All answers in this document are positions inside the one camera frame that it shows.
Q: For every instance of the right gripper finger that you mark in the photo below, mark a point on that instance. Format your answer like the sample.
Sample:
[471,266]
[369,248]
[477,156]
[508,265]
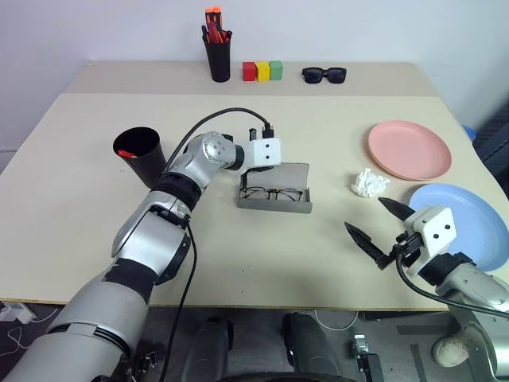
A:
[399,209]
[362,238]

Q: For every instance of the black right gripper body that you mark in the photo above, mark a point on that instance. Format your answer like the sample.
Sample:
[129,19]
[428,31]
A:
[407,250]

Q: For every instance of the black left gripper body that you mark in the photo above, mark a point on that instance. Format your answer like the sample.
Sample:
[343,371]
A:
[260,167]

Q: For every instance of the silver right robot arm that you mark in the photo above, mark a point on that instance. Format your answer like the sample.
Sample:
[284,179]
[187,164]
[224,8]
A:
[477,286]

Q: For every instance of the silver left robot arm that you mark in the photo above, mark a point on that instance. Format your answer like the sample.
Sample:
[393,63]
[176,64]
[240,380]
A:
[131,238]

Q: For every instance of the grey glasses case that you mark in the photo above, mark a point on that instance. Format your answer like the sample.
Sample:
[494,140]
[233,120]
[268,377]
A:
[274,206]

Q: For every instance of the black cup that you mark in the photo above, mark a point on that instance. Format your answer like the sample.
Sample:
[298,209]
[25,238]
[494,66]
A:
[150,167]

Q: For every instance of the thin-framed eyeglasses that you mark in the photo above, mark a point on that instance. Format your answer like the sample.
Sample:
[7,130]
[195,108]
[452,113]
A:
[273,193]

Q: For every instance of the crumpled white tissue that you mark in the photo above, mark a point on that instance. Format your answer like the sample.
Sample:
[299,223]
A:
[370,183]

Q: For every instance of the pink plate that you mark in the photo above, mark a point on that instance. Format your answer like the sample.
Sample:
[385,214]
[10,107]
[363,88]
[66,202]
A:
[409,149]

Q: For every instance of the blue plate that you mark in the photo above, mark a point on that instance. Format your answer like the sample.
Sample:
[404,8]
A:
[471,207]

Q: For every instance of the yellow wooden block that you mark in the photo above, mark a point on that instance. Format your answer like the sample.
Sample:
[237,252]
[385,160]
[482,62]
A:
[263,71]

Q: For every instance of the red wooden block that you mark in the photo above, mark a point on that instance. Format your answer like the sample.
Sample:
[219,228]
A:
[249,71]

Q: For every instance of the green wooden block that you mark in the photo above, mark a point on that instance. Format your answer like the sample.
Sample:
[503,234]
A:
[276,70]

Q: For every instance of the blue round object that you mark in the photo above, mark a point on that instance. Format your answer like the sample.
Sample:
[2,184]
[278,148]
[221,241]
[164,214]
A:
[469,133]

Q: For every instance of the black sunglasses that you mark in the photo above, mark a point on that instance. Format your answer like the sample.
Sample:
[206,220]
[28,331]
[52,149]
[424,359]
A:
[314,75]

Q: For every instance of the white round object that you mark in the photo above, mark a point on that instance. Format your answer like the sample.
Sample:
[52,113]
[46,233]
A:
[449,352]

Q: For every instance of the tall black pen holder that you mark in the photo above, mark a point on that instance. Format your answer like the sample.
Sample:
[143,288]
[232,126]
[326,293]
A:
[220,59]

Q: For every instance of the black textured object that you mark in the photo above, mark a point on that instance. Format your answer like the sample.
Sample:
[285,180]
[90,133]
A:
[495,143]

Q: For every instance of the dark rounded shape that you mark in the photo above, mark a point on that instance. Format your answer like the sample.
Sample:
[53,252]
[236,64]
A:
[210,346]
[306,342]

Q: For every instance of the red marker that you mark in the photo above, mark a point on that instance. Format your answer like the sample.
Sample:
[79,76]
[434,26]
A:
[126,153]

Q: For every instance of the orange-capped marker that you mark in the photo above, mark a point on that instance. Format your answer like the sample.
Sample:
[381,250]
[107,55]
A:
[212,16]

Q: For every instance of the white power strip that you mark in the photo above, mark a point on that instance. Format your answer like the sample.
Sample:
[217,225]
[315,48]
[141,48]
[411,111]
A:
[14,312]

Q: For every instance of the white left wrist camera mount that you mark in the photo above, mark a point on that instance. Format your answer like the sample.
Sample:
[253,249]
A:
[265,153]

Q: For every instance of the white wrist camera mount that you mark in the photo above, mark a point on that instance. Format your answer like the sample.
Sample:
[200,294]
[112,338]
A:
[265,153]
[433,223]

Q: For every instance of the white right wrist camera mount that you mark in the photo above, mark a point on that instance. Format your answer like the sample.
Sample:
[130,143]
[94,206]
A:
[433,223]

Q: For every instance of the black metal bracket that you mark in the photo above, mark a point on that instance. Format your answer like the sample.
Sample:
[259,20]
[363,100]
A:
[364,354]

